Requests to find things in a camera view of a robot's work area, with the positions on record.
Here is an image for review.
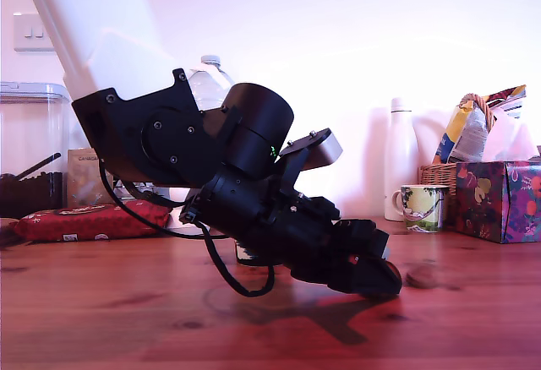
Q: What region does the dark patterned coffee cup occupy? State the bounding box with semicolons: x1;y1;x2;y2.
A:
235;241;271;266

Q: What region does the flat brown round disc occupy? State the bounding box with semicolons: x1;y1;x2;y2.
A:
405;267;436;290

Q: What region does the green illustrated mug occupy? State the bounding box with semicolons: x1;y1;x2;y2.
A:
391;184;450;233

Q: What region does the white metal bottle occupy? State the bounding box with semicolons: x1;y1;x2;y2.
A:
383;97;420;222

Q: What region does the floral purple tissue box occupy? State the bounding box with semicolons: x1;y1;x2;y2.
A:
443;159;541;244

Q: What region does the large clear water bottle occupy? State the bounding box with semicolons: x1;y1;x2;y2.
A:
188;54;236;112

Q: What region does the yellow blue foil snack bag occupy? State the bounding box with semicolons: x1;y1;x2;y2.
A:
431;101;491;164

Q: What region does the red printed food bag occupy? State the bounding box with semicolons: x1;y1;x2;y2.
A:
12;201;172;242

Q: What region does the brown cardboard box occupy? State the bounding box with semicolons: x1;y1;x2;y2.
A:
67;148;114;209

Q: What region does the striped foil snack bag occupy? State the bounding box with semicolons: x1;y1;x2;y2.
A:
485;84;527;121

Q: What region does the clear plastic lidded container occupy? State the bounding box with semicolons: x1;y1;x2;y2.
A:
0;81;72;219

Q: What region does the thick black looping cable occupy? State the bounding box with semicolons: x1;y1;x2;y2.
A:
201;221;276;298

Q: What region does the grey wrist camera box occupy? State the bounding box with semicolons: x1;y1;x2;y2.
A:
272;128;343;196

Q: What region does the wicker basket with handle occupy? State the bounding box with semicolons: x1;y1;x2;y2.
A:
418;93;498;199

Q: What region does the thin long black cable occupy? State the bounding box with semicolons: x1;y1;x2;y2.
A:
99;161;232;240

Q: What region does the black scoop handle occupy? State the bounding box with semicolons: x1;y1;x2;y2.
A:
16;153;63;181

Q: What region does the white light switch plate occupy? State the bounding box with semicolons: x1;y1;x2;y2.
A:
13;12;56;52

